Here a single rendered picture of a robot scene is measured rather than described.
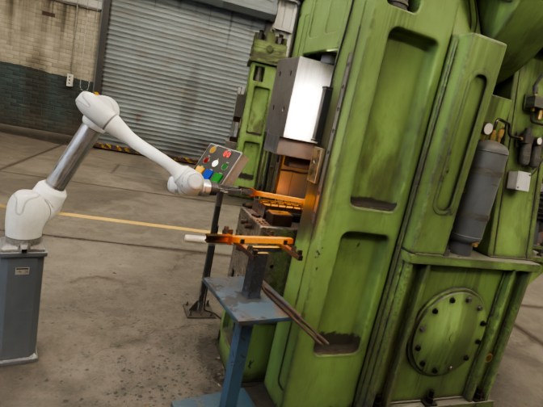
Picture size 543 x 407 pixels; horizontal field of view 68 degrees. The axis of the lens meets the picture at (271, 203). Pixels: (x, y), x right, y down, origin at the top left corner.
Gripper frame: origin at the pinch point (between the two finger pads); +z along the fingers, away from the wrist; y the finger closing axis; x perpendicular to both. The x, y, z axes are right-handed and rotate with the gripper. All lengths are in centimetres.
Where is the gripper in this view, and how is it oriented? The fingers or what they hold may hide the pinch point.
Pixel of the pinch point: (246, 190)
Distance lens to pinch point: 220.6
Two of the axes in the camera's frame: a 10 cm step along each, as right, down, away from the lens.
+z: 9.3, 0.7, 3.7
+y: 3.4, 2.6, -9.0
